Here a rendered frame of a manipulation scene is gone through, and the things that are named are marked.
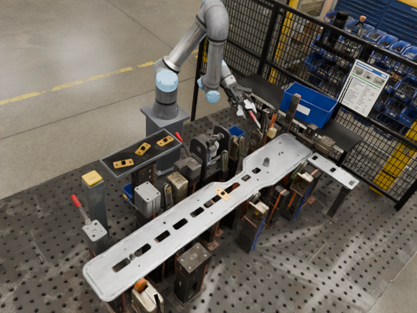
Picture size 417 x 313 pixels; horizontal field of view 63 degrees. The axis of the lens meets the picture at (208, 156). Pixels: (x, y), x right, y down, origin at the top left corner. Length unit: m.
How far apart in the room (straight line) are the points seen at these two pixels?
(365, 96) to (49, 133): 2.74
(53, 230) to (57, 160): 1.43
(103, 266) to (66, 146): 2.11
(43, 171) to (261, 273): 2.12
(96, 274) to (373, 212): 1.67
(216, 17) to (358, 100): 1.02
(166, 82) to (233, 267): 1.00
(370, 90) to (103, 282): 1.71
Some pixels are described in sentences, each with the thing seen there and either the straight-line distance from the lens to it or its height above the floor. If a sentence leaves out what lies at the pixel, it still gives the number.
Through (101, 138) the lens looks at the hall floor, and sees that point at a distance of 3.45.
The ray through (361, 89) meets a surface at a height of 1.30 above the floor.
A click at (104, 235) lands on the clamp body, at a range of 1.45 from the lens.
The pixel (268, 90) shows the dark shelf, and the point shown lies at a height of 1.03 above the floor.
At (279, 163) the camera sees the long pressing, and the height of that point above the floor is 1.00.
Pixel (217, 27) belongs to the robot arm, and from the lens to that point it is 1.70.
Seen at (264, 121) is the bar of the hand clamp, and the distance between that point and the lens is 1.91.
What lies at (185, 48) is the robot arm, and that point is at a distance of 1.86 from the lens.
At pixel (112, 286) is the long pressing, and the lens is 1.40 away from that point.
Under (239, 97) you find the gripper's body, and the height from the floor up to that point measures 1.22.
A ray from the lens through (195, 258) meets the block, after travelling 1.42.
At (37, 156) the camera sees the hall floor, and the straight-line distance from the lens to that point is 3.38.
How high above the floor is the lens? 2.26
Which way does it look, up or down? 43 degrees down
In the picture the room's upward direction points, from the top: 10 degrees clockwise
